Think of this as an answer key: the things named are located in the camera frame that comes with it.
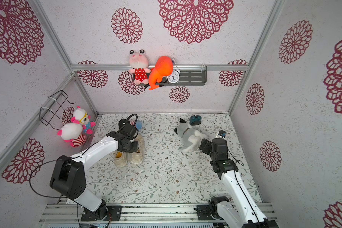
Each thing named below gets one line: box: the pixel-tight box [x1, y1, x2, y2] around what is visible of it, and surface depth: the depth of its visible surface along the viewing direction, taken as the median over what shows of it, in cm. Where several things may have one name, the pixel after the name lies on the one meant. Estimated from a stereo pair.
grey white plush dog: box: [174, 118, 207, 153], surface depth 97 cm
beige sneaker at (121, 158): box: [114, 150, 129, 168], surface depth 90 cm
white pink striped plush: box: [57, 122, 87, 148], surface depth 88 cm
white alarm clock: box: [167, 68, 181, 84], surface depth 92 cm
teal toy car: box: [189, 114, 202, 126], surface depth 111 cm
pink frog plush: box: [128, 49, 152, 86], surface depth 87 cm
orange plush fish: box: [148, 55, 174, 91], surface depth 87 cm
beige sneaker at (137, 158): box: [130, 133, 145, 165], surface depth 87 cm
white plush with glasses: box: [70, 105, 96, 135], surface depth 96 cm
